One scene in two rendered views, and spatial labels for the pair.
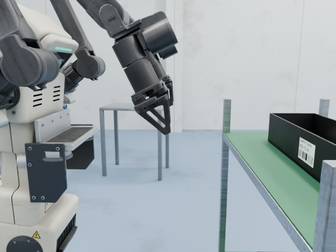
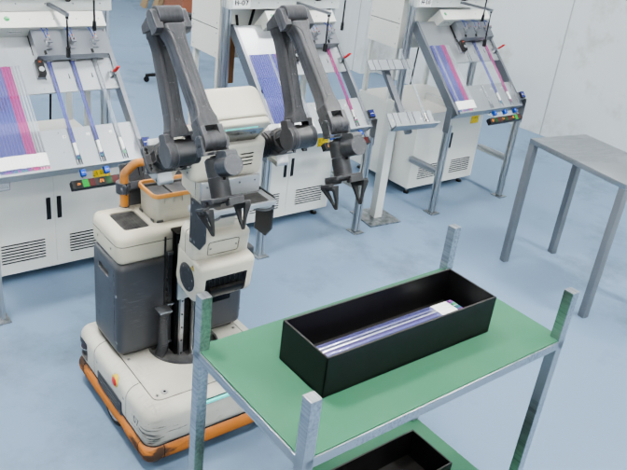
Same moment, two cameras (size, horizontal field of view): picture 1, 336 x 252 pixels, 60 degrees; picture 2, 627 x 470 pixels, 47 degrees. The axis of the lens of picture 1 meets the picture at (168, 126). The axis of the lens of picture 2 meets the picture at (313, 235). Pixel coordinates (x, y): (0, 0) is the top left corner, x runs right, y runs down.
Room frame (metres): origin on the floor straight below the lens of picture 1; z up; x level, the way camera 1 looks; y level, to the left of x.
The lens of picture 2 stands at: (-0.38, -1.46, 1.99)
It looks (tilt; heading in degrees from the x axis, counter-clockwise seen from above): 26 degrees down; 48
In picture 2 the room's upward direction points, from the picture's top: 7 degrees clockwise
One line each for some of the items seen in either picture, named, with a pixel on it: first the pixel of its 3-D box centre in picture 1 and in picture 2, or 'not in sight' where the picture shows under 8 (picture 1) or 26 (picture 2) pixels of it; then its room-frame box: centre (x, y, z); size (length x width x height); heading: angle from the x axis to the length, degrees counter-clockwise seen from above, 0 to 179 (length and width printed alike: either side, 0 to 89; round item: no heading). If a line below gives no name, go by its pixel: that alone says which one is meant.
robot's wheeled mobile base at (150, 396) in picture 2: not in sight; (182, 366); (0.85, 0.61, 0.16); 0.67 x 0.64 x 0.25; 88
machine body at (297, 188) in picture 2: not in sight; (258, 161); (2.24, 2.09, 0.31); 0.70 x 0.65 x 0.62; 179
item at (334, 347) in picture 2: not in sight; (391, 335); (0.82, -0.47, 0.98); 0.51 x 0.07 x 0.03; 178
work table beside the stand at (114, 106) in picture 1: (136, 139); (584, 222); (3.33, 0.37, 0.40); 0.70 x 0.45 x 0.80; 79
